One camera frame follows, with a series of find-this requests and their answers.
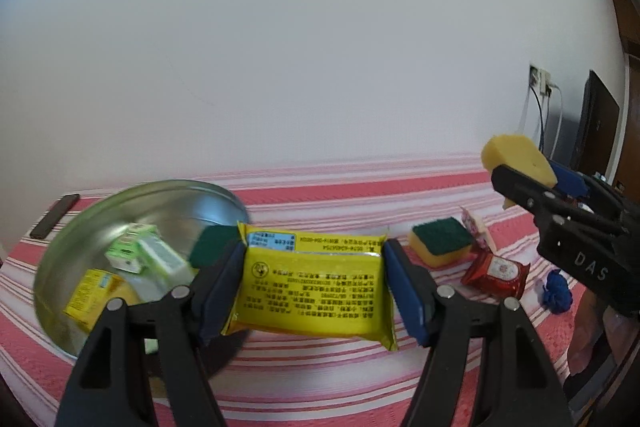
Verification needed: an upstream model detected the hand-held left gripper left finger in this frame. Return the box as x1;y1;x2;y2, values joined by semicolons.
54;241;247;427

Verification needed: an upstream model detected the pink patterned snack packet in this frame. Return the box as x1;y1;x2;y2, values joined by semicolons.
459;206;497;253

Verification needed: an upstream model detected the round metal tin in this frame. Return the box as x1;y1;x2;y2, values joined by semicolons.
34;179;248;383

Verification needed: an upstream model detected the thin white cable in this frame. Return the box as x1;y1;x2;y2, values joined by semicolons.
517;87;533;138

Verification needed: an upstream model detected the blue cloth ball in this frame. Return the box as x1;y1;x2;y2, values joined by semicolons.
541;269;573;315

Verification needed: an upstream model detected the white wall socket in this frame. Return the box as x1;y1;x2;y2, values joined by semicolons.
529;64;553;95

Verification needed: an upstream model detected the green and yellow sponge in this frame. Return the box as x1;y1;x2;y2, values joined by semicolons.
190;226;241;269
407;217;475;268

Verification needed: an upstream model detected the black monitor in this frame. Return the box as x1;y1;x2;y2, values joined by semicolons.
570;69;621;188

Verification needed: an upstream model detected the large yellow snack packet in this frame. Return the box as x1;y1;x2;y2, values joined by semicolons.
220;221;399;352

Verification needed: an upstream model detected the grey white cable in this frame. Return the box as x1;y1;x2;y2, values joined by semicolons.
547;82;566;158

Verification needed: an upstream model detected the person's right forearm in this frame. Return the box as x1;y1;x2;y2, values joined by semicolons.
565;292;621;388

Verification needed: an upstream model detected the brown wooden door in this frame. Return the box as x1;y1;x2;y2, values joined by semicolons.
610;0;640;202

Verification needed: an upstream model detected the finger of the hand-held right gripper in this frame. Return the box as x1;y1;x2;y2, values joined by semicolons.
491;163;630;239
547;159;626;220

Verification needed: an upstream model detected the small yellow snack packet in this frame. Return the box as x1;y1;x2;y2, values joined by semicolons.
62;268;128;333

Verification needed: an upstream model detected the red snack packet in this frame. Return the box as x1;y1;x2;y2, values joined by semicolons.
460;251;532;300

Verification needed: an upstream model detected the red striped bedspread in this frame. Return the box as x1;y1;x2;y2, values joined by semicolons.
0;152;616;427

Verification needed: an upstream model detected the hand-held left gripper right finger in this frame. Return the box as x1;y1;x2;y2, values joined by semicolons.
382;238;573;427

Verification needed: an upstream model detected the black phone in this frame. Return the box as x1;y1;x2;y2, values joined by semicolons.
29;193;81;239

